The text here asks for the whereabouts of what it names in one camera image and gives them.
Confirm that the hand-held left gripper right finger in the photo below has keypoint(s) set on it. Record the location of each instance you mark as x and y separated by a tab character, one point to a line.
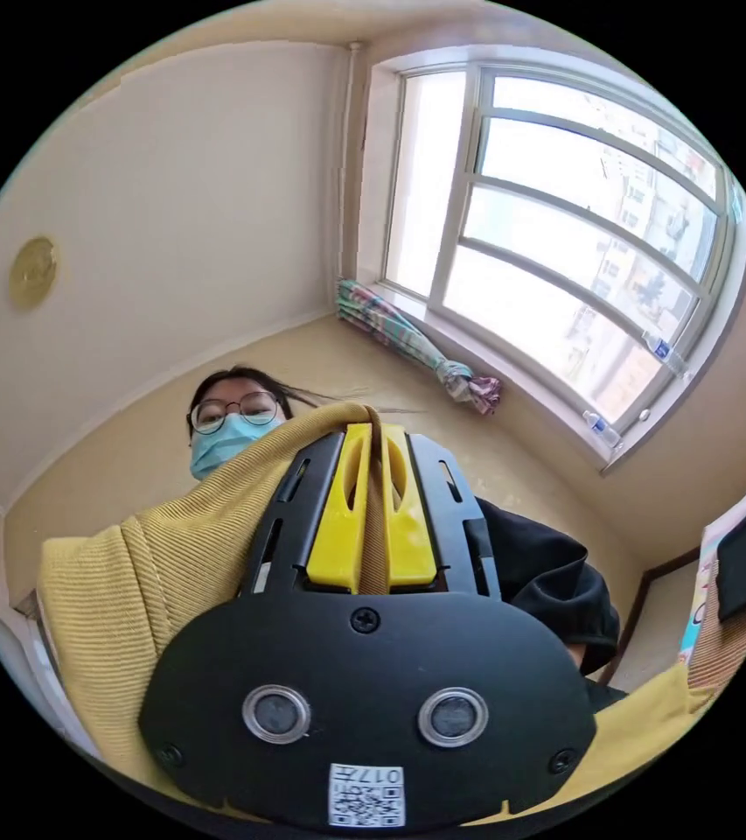
412	545

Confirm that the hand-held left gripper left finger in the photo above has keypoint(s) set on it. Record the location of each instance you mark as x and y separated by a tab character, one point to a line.
330	538

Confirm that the khaki long sleeve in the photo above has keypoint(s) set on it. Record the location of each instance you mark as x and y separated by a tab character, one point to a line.
149	590

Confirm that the person's body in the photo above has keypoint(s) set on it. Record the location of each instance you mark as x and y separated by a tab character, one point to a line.
543	558

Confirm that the striped tied curtain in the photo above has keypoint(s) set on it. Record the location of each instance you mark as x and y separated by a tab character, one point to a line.
399	328

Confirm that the clear plastic bottle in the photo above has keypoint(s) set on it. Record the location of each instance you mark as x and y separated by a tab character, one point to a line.
666	353
602	430

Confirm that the window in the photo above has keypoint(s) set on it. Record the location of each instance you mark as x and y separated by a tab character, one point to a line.
543	197

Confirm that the round golden ceiling lamp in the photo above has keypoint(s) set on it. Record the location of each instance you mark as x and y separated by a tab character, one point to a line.
33	272

